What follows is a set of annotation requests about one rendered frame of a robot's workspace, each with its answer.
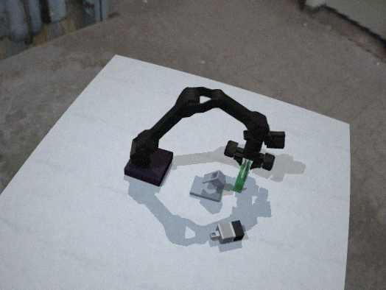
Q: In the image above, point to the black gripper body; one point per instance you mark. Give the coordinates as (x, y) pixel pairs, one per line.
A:
(266, 161)

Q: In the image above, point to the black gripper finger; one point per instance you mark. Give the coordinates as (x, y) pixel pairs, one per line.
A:
(255, 165)
(238, 160)

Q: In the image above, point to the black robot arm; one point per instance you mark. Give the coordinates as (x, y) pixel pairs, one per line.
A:
(187, 104)

